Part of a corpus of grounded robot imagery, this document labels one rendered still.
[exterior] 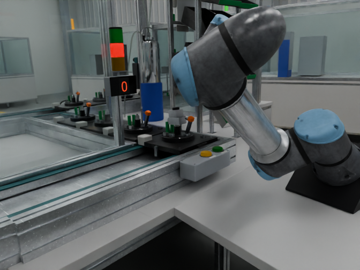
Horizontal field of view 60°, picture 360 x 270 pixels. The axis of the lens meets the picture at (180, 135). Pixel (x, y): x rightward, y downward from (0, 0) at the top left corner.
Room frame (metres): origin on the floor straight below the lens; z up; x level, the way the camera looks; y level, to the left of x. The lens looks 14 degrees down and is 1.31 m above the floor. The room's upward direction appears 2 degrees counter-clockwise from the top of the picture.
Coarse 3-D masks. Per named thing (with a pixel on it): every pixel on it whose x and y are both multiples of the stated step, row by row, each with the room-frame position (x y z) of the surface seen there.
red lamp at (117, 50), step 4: (112, 44) 1.18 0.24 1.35; (116, 44) 1.18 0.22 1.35; (120, 44) 1.19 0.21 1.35; (112, 48) 1.18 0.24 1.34; (116, 48) 1.18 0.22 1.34; (120, 48) 1.19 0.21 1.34; (112, 52) 1.18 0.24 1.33; (116, 52) 1.18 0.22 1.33; (120, 52) 1.18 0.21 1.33; (112, 56) 1.18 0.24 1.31; (116, 56) 1.18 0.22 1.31; (120, 56) 1.18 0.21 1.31
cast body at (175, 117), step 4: (172, 108) 1.26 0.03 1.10; (176, 108) 1.25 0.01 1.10; (168, 112) 1.27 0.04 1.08; (172, 112) 1.25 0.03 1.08; (176, 112) 1.24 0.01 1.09; (180, 112) 1.26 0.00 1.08; (172, 116) 1.25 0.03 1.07; (176, 116) 1.24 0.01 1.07; (180, 116) 1.25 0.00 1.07; (184, 116) 1.26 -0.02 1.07; (168, 120) 1.27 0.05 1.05; (172, 120) 1.25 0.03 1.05; (176, 120) 1.24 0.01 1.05; (180, 120) 1.23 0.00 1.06; (184, 120) 1.25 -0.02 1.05; (172, 124) 1.25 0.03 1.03; (176, 124) 1.24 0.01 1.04; (180, 124) 1.23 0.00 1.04
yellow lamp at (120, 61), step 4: (112, 60) 1.18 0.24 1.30; (116, 60) 1.18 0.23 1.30; (120, 60) 1.18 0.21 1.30; (124, 60) 1.20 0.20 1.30; (112, 64) 1.19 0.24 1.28; (116, 64) 1.18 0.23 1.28; (120, 64) 1.18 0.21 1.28; (124, 64) 1.20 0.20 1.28; (112, 68) 1.19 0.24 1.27; (116, 68) 1.18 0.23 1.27; (120, 68) 1.18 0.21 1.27; (124, 68) 1.20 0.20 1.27
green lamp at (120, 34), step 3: (111, 30) 1.18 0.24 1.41; (114, 30) 1.18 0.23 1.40; (117, 30) 1.18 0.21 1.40; (120, 30) 1.19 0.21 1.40; (111, 33) 1.18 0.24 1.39; (114, 33) 1.18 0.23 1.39; (117, 33) 1.18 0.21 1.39; (120, 33) 1.19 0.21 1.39; (111, 36) 1.18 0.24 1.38; (114, 36) 1.18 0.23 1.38; (117, 36) 1.18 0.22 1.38; (120, 36) 1.19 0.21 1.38; (111, 39) 1.18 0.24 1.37; (114, 39) 1.18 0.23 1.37; (117, 39) 1.18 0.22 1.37; (120, 39) 1.19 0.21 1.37; (111, 42) 1.18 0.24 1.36; (114, 42) 1.18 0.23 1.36; (117, 42) 1.18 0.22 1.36; (120, 42) 1.19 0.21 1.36
